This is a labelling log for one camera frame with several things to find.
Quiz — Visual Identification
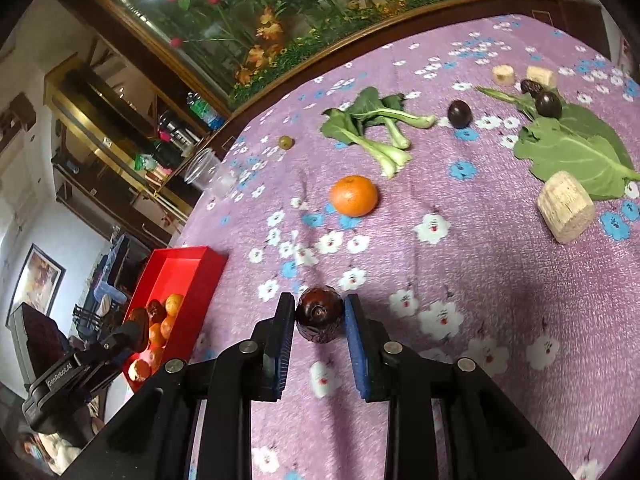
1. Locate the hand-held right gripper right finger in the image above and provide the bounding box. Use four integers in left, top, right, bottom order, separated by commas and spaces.
343, 293, 576, 480

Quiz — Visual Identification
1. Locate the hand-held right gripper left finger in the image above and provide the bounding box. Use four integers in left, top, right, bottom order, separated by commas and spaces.
60, 291, 297, 480

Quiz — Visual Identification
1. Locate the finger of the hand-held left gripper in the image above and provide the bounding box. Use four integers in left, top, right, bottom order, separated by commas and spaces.
97, 321, 146, 357

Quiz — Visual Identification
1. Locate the round dark red date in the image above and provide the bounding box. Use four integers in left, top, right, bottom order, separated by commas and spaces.
295, 285, 346, 345

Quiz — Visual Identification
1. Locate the red plastic box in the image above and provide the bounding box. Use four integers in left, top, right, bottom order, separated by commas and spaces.
121, 246, 229, 393

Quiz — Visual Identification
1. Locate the dark monitor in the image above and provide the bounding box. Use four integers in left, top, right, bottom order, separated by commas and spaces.
7, 302, 71, 386

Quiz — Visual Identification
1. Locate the blue plastic stool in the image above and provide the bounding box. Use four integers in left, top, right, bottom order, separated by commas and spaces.
90, 235, 131, 306

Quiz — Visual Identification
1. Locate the clear plastic container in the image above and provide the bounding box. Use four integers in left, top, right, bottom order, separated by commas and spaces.
182, 149, 236, 198

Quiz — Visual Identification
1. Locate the green plastic bottle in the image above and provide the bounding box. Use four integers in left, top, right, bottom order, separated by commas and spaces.
187, 91, 226, 131

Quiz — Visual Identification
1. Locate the large beige pressed-wood cylinder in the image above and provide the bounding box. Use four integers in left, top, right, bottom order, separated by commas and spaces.
537, 171, 596, 244

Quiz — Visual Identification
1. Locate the dark purple plum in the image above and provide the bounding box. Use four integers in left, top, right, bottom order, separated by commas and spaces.
447, 100, 472, 129
534, 90, 563, 119

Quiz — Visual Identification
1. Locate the long-stemmed green cabbage leaf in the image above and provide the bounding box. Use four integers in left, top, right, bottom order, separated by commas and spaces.
475, 85, 633, 171

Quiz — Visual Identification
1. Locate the glass tank with artificial plants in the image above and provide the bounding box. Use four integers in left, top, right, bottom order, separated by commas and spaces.
65, 0, 516, 111

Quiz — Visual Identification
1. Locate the framed wall picture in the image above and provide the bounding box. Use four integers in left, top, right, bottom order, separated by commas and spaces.
6, 243, 67, 328

